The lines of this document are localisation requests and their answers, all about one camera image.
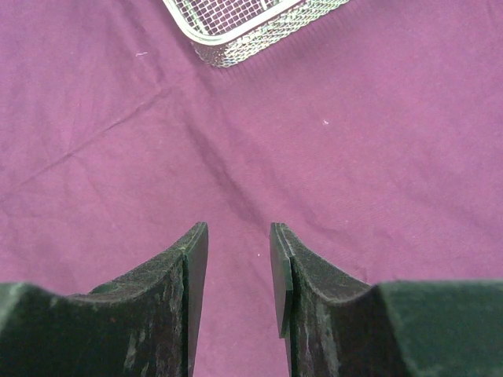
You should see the purple cloth wrap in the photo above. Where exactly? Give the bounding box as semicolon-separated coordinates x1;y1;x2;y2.
1;1;502;376

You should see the metal mesh tray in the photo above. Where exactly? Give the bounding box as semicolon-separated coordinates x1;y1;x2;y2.
163;0;347;68

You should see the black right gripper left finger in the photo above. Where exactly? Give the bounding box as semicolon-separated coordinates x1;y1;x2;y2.
1;222;208;376

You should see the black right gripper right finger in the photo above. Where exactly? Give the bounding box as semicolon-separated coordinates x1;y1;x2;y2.
270;223;502;376

